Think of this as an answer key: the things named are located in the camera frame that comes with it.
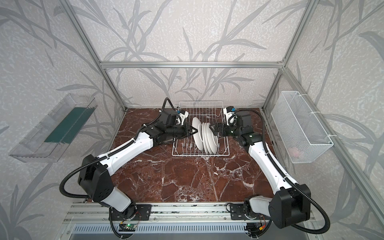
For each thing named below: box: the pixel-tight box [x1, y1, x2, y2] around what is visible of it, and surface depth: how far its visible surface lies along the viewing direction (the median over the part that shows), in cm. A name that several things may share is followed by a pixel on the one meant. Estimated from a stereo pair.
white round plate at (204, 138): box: [201, 122, 208, 154], surface depth 84 cm
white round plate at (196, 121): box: [192, 117, 204, 151], surface depth 82 cm
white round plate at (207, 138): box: [204, 122, 214, 154], surface depth 85 cm
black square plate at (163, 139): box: [153, 134, 176, 146], surface depth 60 cm
